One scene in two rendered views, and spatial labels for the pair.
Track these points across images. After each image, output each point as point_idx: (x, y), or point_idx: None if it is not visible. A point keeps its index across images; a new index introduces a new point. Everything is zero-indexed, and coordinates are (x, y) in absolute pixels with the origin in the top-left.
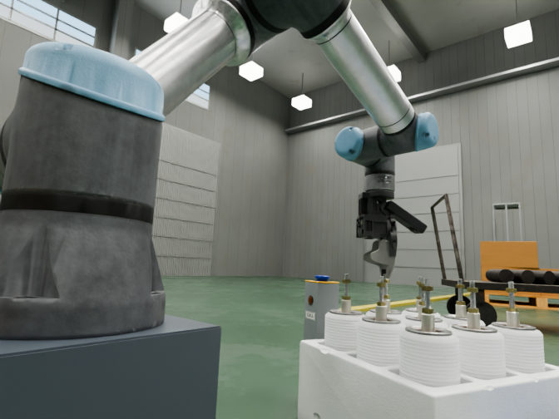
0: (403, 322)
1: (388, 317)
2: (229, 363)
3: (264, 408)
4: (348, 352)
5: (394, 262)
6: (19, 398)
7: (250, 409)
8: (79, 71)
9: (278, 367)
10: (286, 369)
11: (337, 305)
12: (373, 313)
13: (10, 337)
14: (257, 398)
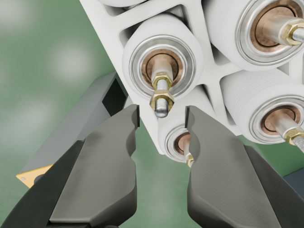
0: (262, 70)
1: (199, 77)
2: (27, 152)
3: (137, 129)
4: (222, 121)
5: (226, 127)
6: None
7: (140, 138)
8: None
9: (17, 111)
10: (20, 103)
11: (83, 132)
12: (176, 97)
13: None
14: None
